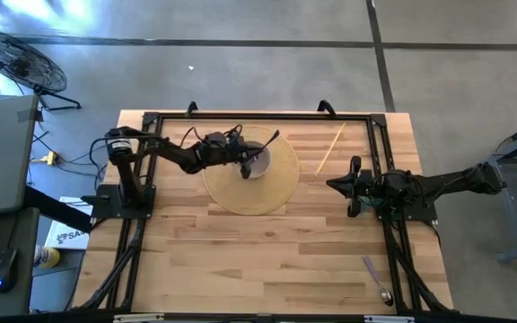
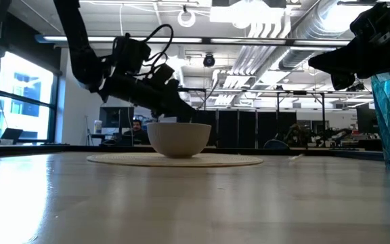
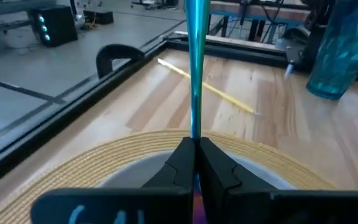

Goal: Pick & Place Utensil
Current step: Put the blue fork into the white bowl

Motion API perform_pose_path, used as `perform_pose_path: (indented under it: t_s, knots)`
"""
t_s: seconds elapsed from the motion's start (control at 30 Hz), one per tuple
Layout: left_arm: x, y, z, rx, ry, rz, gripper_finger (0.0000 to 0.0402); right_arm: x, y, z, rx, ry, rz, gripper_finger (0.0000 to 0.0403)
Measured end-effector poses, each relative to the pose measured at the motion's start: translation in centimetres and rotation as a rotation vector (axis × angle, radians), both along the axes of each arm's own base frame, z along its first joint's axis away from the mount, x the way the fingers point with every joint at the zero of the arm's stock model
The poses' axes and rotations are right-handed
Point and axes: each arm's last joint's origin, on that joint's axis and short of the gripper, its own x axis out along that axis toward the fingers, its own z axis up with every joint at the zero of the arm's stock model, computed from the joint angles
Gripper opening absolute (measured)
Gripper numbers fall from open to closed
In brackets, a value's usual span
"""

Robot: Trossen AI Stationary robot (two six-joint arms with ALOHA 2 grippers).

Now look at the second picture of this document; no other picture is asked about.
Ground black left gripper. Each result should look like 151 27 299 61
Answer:
98 73 196 123

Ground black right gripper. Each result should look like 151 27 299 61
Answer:
307 0 390 91

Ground white ribbed ceramic bowl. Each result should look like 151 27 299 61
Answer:
146 122 213 159

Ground person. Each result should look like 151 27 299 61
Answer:
123 119 151 146

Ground dark monitor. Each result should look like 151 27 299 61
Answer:
355 102 379 135

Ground black computer monitor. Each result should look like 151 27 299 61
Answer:
99 106 135 129

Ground black partition panels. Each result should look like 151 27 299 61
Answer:
194 109 298 149

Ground round woven straw placemat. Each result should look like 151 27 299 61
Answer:
86 152 264 168

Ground blue office chair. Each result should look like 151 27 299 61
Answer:
263 139 290 150

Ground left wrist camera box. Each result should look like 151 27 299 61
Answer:
149 63 176 87

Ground ceiling dome camera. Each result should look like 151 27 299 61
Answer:
202 54 217 68

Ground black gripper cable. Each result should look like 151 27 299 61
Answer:
142 23 175 74

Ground coiled white ceiling cable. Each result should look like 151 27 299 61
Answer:
177 9 197 28

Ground black aluminium table frame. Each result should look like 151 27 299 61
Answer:
0 144 385 161

